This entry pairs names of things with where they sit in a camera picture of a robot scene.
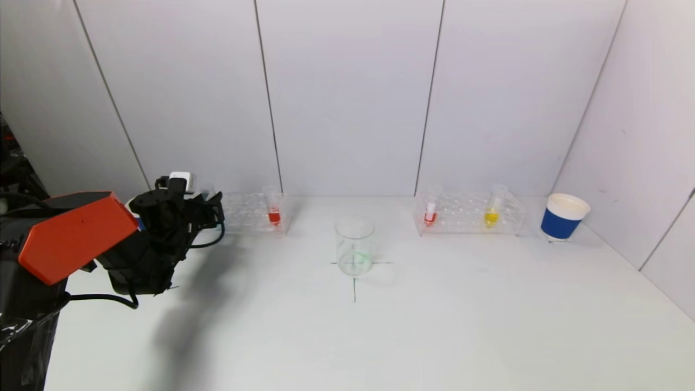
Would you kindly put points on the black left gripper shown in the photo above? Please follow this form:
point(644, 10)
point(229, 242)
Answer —
point(213, 205)

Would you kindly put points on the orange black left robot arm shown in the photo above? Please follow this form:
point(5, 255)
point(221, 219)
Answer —
point(70, 233)

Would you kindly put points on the clear acrylic test tube rack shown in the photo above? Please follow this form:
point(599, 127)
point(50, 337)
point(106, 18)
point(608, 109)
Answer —
point(461, 214)
point(250, 214)

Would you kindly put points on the clear glass beaker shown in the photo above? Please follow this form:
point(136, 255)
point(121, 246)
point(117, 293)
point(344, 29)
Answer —
point(354, 263)

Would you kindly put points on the white-labelled red pigment test tube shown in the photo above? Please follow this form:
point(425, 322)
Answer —
point(430, 217)

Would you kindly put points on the yellow pigment test tube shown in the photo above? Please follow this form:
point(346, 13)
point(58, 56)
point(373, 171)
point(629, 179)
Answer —
point(491, 218)

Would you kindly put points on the white paper cup blue sleeve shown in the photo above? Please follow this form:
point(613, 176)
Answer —
point(140, 224)
point(559, 224)

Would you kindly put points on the black metal stool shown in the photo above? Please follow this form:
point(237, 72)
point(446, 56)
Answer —
point(16, 168)

